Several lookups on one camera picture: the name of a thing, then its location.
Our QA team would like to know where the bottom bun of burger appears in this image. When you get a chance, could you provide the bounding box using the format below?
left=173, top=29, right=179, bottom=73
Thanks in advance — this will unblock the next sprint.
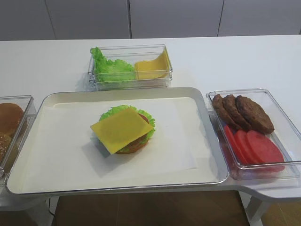
left=116, top=133, right=151, bottom=154

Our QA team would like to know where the white metal tray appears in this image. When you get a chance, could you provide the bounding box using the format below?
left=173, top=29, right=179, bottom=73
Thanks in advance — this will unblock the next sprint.
left=6, top=87, right=229, bottom=195

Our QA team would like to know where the red tomato slice middle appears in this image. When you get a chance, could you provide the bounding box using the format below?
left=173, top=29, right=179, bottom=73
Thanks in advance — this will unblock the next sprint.
left=234, top=130, right=258, bottom=164

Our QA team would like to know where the clear patty and tomato container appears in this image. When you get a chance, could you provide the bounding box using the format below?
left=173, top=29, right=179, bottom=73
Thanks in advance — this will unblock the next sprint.
left=206, top=89, right=301, bottom=180

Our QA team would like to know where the red tomato on burger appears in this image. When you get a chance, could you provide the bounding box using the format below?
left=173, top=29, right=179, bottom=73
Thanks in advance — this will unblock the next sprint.
left=138, top=113, right=149, bottom=124

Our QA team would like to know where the green lettuce on burger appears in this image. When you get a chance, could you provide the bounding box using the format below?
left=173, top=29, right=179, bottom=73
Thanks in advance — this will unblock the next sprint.
left=100, top=105, right=155, bottom=144

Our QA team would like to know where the clear bun container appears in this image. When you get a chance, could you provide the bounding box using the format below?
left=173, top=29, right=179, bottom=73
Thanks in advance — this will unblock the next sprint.
left=0, top=95, right=36, bottom=187

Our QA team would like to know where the green lettuce in container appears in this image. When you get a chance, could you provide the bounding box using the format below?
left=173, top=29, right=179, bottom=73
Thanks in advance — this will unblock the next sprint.
left=90, top=47, right=136, bottom=82

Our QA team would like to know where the brown patty middle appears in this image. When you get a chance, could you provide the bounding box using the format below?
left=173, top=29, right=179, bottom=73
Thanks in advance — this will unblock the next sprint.
left=222, top=94, right=252, bottom=131

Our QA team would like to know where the white table leg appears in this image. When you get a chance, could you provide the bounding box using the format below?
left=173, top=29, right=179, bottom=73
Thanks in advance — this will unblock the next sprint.
left=238, top=191, right=271, bottom=226

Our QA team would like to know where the sesame top bun in container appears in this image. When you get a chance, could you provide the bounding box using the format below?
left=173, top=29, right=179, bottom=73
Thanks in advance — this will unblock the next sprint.
left=0, top=133, right=12, bottom=162

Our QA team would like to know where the yellow cheese slice on burger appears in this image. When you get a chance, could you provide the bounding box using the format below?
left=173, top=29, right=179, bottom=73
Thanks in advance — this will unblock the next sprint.
left=91, top=107, right=153, bottom=154

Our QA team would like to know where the clear lettuce and cheese container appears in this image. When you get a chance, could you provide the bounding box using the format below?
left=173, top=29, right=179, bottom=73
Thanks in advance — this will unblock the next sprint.
left=88, top=44, right=173, bottom=91

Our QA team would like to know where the red tomato slice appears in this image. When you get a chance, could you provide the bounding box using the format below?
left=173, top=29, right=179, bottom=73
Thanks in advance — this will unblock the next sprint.
left=223, top=125, right=247, bottom=165
left=234, top=130, right=258, bottom=164
left=246, top=130, right=284, bottom=164

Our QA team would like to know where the brown patty front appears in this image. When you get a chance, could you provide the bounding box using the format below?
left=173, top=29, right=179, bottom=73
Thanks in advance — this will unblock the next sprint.
left=236, top=95, right=275, bottom=134

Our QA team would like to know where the red tomato slice front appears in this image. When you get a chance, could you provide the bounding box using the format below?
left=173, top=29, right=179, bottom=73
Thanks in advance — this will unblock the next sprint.
left=246, top=130, right=284, bottom=164

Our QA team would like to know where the red tomato slice back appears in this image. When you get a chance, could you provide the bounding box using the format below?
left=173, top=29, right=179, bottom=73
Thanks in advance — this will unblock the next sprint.
left=223, top=125, right=247, bottom=165

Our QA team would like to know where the brown patty back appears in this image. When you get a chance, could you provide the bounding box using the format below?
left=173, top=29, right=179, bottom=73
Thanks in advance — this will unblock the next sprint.
left=212, top=94, right=242, bottom=130

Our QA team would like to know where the orange bottom bun in container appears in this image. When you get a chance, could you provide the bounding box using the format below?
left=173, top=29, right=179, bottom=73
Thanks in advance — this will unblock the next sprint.
left=0, top=103, right=24, bottom=137

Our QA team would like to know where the yellow cheese slices stack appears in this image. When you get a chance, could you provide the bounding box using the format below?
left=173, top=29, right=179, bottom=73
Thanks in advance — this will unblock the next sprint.
left=135, top=50, right=170, bottom=80

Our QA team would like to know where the white paper sheet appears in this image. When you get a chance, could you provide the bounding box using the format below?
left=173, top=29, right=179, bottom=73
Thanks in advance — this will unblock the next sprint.
left=7, top=97, right=199, bottom=193

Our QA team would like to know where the brown patty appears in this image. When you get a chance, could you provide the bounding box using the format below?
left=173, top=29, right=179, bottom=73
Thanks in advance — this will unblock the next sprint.
left=222, top=94, right=252, bottom=131
left=212, top=94, right=242, bottom=130
left=236, top=95, right=275, bottom=134

